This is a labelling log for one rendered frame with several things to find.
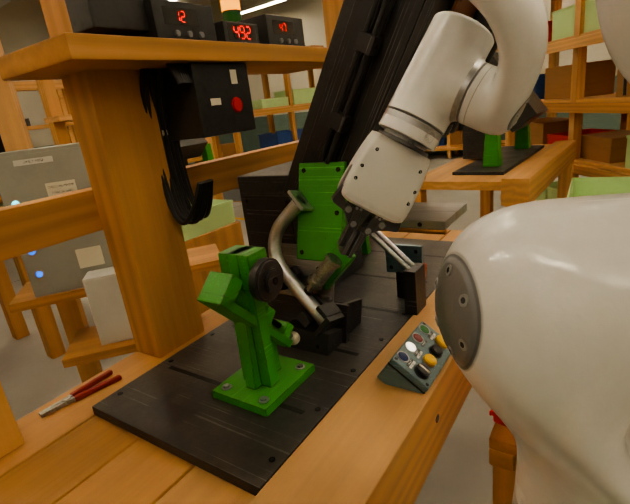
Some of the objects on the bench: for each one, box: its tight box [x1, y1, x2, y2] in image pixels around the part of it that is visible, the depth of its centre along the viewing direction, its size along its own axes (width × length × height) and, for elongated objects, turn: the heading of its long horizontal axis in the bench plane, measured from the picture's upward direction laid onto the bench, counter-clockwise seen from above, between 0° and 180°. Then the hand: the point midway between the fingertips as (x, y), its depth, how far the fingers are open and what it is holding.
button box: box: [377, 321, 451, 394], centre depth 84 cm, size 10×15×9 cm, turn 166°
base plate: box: [92, 236, 454, 496], centre depth 116 cm, size 42×110×2 cm, turn 166°
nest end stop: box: [313, 313, 345, 337], centre depth 94 cm, size 4×7×6 cm, turn 166°
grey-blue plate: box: [385, 243, 423, 298], centre depth 111 cm, size 10×2×14 cm, turn 76°
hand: (350, 241), depth 64 cm, fingers closed
